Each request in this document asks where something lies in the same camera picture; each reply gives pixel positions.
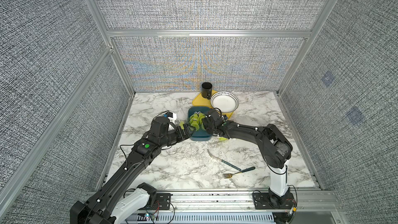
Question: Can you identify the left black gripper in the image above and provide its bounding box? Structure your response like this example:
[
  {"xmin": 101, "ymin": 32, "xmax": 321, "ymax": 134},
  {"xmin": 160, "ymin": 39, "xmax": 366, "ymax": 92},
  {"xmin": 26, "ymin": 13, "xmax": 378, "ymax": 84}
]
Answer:
[{"xmin": 159, "ymin": 123, "xmax": 196, "ymax": 148}]

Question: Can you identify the teal plastic storage box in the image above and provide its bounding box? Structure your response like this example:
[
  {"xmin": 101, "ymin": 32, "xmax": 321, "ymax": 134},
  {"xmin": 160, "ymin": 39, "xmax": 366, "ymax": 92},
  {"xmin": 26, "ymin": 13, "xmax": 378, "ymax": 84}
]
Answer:
[{"xmin": 188, "ymin": 106, "xmax": 212, "ymax": 142}]

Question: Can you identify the yellow shuttlecock one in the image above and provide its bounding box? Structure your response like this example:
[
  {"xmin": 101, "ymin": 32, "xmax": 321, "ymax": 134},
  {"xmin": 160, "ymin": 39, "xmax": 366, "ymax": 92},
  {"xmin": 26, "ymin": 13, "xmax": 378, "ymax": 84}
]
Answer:
[{"xmin": 189, "ymin": 112, "xmax": 205, "ymax": 131}]

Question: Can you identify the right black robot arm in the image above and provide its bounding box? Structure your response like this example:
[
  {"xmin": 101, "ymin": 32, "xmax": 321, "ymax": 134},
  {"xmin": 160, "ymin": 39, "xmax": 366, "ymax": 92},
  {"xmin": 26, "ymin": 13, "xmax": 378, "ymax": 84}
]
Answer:
[{"xmin": 203, "ymin": 109, "xmax": 293, "ymax": 198}]

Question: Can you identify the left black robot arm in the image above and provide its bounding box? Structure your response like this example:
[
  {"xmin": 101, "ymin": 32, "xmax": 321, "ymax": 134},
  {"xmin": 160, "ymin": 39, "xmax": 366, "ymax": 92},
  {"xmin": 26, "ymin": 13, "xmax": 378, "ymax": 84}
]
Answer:
[{"xmin": 70, "ymin": 116, "xmax": 195, "ymax": 224}]

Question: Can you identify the white patterned plate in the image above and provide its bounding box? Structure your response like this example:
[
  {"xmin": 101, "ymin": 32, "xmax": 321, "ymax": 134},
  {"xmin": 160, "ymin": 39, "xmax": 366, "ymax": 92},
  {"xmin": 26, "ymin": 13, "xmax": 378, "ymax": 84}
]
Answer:
[{"xmin": 210, "ymin": 91, "xmax": 239, "ymax": 113}]

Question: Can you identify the yellow plastic tray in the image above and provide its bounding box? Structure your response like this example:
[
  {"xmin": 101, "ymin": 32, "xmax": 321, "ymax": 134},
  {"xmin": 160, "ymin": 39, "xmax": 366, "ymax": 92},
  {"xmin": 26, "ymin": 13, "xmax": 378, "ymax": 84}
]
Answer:
[{"xmin": 192, "ymin": 90, "xmax": 234, "ymax": 119}]

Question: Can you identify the black cup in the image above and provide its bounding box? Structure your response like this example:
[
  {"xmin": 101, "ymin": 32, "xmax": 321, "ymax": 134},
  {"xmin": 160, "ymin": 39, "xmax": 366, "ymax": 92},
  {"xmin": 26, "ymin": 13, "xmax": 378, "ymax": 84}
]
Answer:
[{"xmin": 201, "ymin": 82, "xmax": 212, "ymax": 100}]

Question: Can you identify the green handled knife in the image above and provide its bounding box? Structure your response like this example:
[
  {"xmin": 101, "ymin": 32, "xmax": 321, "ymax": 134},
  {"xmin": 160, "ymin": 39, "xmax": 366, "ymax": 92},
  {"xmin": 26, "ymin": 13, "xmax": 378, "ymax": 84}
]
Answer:
[{"xmin": 207, "ymin": 149, "xmax": 242, "ymax": 171}]

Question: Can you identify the green handled fork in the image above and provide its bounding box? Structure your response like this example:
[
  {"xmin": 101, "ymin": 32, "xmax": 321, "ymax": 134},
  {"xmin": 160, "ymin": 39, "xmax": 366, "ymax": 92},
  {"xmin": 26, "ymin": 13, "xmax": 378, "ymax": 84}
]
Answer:
[{"xmin": 222, "ymin": 167, "xmax": 256, "ymax": 179}]

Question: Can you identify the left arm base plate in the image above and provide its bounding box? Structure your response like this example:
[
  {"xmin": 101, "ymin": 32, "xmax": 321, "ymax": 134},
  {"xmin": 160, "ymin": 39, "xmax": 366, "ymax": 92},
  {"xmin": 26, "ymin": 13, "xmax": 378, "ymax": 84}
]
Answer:
[{"xmin": 149, "ymin": 193, "xmax": 172, "ymax": 211}]

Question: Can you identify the aluminium front rail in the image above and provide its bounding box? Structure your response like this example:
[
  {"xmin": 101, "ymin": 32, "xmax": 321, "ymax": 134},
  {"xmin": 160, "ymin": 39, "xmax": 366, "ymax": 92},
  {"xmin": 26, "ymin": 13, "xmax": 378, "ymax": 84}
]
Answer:
[{"xmin": 158, "ymin": 187, "xmax": 343, "ymax": 213}]

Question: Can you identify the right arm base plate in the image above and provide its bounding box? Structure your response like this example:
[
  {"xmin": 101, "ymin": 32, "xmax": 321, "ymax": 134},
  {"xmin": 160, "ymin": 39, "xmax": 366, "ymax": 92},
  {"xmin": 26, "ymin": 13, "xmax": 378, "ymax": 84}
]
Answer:
[{"xmin": 252, "ymin": 190, "xmax": 296, "ymax": 210}]

